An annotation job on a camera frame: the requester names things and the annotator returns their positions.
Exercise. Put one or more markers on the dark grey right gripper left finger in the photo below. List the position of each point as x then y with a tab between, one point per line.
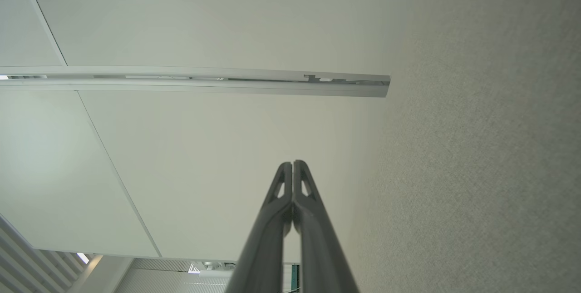
268	238

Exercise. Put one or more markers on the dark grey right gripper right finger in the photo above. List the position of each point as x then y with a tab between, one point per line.
317	247

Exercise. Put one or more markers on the white ceiling light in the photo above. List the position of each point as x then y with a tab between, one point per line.
194	269
82	258

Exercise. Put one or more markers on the grey partition wall post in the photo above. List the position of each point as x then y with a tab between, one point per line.
181	85

